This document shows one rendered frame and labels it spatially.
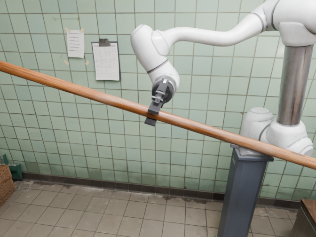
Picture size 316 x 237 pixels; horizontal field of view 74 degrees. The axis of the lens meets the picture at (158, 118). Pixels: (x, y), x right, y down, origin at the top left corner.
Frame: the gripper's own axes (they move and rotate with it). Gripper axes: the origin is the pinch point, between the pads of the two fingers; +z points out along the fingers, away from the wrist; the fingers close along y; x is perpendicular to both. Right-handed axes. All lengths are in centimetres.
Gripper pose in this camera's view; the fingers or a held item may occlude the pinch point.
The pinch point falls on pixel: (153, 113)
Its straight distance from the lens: 59.7
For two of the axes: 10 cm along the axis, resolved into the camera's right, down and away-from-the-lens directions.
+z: -1.6, 4.2, -8.9
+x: -9.5, -3.0, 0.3
